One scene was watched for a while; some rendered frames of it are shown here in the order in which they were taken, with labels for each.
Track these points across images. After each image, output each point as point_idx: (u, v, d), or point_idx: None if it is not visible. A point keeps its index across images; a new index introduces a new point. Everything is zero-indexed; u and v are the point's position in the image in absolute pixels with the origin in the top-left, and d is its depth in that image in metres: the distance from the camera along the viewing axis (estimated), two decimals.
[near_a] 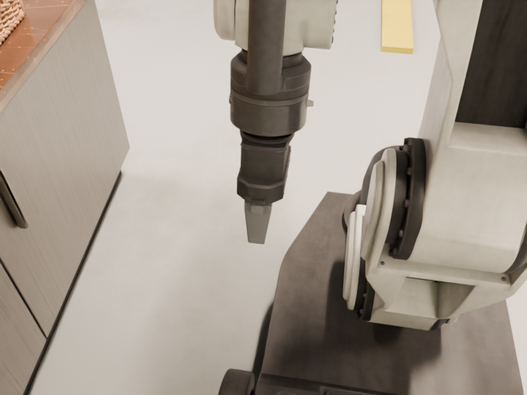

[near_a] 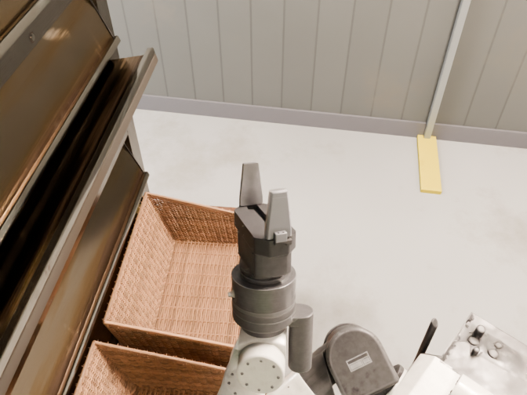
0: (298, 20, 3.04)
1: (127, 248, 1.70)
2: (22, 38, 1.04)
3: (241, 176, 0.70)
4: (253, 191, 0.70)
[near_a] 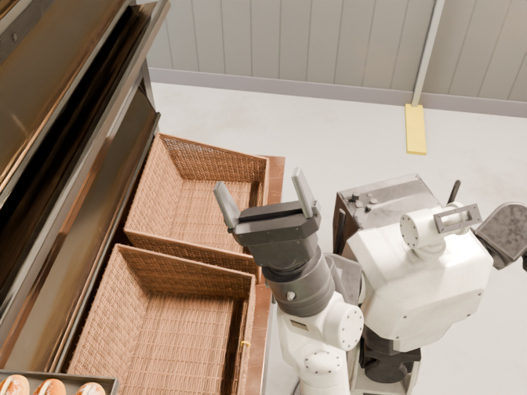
0: None
1: (143, 175, 1.96)
2: None
3: (219, 202, 0.66)
4: (232, 208, 0.68)
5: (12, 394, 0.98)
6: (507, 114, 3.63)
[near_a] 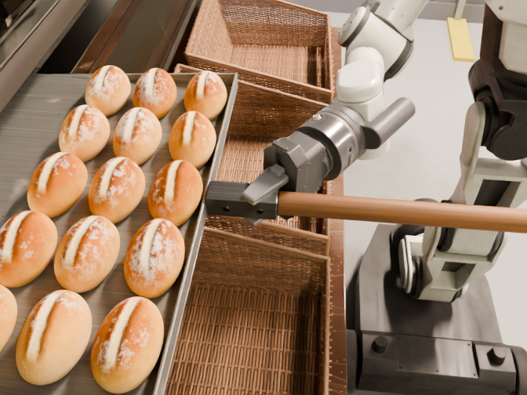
0: None
1: (199, 12, 1.78)
2: None
3: (249, 186, 0.64)
4: (270, 184, 0.65)
5: (114, 75, 0.79)
6: None
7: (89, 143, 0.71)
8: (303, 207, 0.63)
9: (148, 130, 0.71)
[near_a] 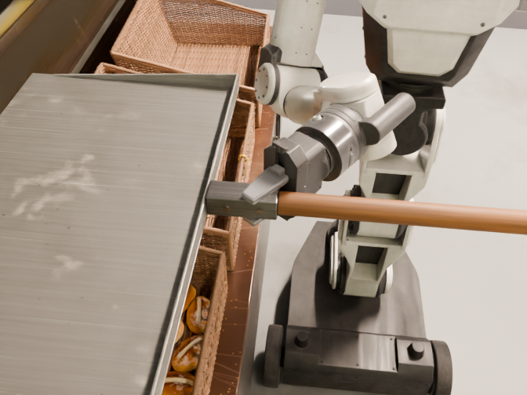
0: None
1: (132, 12, 1.80)
2: None
3: (249, 186, 0.64)
4: (270, 184, 0.65)
5: (206, 308, 1.21)
6: (518, 27, 3.47)
7: (184, 367, 1.12)
8: (303, 207, 0.63)
9: None
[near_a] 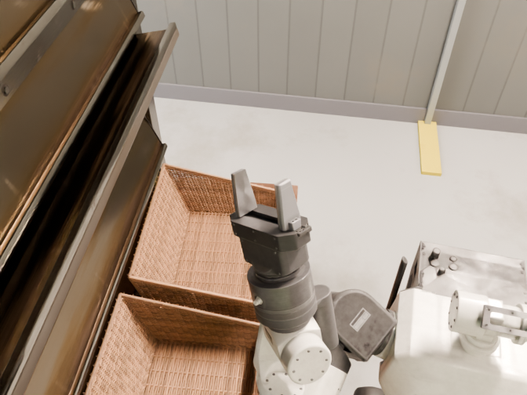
0: (303, 9, 3.16)
1: (148, 213, 1.82)
2: (65, 4, 1.17)
3: (234, 187, 0.67)
4: (247, 198, 0.69)
5: None
6: (525, 132, 3.49)
7: None
8: None
9: None
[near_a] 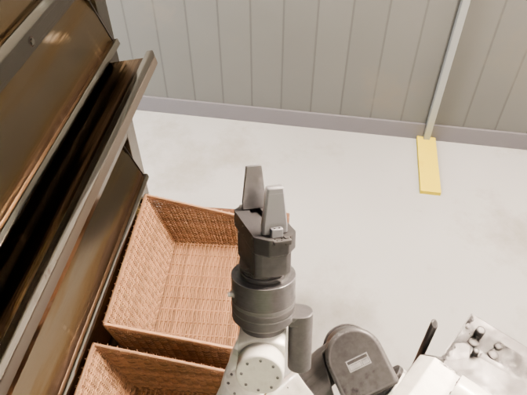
0: (297, 22, 3.04)
1: (127, 251, 1.71)
2: (22, 41, 1.05)
3: (245, 179, 0.68)
4: (256, 194, 0.69)
5: None
6: None
7: None
8: None
9: None
